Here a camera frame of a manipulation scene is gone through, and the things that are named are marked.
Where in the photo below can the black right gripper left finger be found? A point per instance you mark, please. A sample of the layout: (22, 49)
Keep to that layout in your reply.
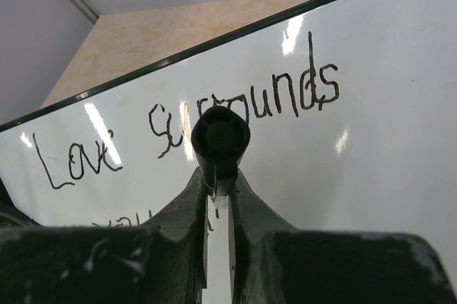
(162, 260)

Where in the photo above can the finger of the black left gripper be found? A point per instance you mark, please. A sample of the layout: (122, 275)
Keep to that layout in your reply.
(11, 216)

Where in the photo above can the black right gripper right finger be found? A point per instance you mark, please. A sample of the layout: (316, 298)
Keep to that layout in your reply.
(272, 261)

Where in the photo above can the black white marker pen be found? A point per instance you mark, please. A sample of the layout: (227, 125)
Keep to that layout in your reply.
(219, 139)

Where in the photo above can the white whiteboard black frame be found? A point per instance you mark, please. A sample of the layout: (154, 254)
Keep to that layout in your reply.
(351, 105)

